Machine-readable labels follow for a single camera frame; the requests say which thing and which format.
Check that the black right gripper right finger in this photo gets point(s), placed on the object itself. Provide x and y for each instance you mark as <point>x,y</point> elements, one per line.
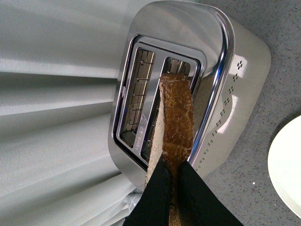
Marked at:
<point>198,206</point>

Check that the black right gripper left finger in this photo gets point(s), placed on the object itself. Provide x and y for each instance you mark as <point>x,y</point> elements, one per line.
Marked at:
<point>154,205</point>

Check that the brown bread slice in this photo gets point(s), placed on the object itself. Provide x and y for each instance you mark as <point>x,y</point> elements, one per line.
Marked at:
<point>173,136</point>

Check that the beige two-slot toaster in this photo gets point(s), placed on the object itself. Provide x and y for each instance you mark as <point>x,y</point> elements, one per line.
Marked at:
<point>224,67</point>

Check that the silver quilted oven mitt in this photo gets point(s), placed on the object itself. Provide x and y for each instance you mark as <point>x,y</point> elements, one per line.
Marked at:
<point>133,199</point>

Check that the white plate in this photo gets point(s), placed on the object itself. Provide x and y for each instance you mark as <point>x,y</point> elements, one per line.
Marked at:
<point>284,165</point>

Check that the grey curtain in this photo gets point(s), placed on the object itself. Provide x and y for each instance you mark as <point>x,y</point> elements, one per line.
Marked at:
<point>59,63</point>

